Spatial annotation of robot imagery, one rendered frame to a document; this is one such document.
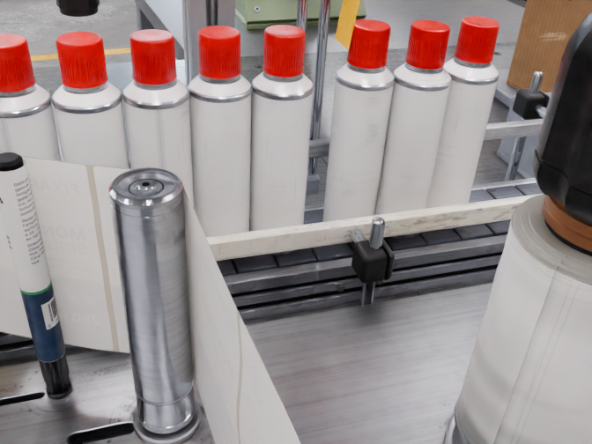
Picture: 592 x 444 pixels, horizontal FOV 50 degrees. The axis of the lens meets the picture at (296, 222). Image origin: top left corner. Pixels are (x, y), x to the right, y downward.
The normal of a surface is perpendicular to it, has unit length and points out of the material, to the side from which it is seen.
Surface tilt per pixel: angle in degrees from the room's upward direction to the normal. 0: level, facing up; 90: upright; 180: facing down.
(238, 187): 90
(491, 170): 0
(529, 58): 90
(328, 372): 0
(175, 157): 90
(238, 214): 90
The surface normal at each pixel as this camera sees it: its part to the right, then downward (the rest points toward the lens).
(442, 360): 0.05, -0.83
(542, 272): -0.82, 0.32
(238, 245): 0.29, 0.54
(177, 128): 0.69, 0.43
